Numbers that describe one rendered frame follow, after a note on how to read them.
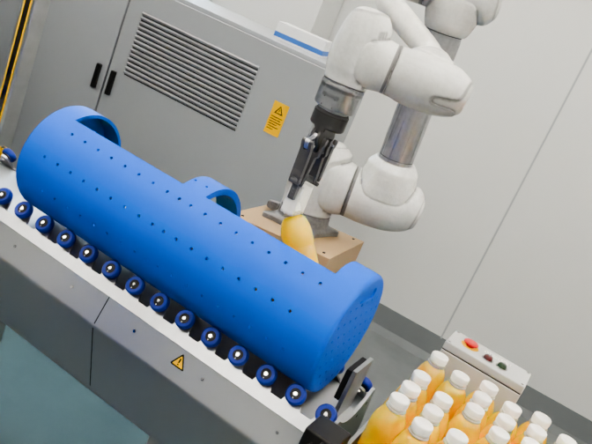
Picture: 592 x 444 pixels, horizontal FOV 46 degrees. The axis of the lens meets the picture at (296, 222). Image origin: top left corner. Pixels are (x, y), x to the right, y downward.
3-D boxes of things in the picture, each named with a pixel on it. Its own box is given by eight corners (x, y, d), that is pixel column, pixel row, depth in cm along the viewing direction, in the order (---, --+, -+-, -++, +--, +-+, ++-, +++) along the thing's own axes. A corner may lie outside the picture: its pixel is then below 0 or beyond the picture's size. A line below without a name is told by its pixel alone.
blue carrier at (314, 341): (84, 202, 195) (115, 107, 187) (347, 372, 165) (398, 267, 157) (1, 210, 170) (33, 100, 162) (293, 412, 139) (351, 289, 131)
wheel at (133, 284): (136, 274, 162) (132, 270, 160) (150, 284, 160) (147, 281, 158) (122, 289, 160) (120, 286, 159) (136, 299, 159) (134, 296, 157)
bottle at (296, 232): (323, 292, 147) (306, 206, 147) (291, 299, 148) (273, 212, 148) (325, 287, 154) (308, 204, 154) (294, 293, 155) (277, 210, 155)
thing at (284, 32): (280, 38, 327) (286, 22, 325) (326, 58, 323) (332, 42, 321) (273, 36, 316) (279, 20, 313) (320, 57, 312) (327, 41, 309)
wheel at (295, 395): (293, 381, 146) (292, 378, 144) (311, 392, 144) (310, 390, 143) (281, 398, 145) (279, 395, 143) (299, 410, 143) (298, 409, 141)
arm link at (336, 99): (315, 73, 140) (305, 101, 141) (354, 91, 136) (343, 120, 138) (334, 77, 148) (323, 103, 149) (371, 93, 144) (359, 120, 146)
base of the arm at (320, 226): (283, 208, 225) (289, 192, 224) (339, 236, 215) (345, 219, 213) (249, 210, 210) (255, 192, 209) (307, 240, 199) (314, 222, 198)
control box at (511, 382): (438, 363, 175) (456, 329, 172) (512, 407, 168) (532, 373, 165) (426, 375, 166) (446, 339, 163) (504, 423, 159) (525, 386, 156)
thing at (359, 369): (342, 399, 156) (365, 352, 152) (351, 405, 155) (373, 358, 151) (323, 415, 147) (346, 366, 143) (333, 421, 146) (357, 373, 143)
